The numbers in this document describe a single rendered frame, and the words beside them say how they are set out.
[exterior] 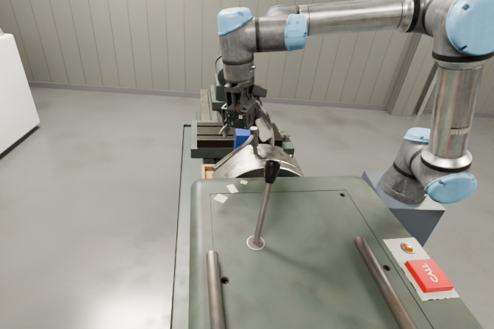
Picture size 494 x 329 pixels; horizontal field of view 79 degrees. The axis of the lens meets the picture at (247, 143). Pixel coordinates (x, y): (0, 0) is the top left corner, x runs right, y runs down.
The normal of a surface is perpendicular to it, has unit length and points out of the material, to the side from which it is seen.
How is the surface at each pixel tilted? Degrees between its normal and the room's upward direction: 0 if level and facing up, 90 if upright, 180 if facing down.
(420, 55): 90
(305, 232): 0
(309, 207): 0
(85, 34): 90
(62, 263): 0
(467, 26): 83
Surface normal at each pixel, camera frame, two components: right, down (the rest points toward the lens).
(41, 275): 0.09, -0.84
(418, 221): 0.04, 0.54
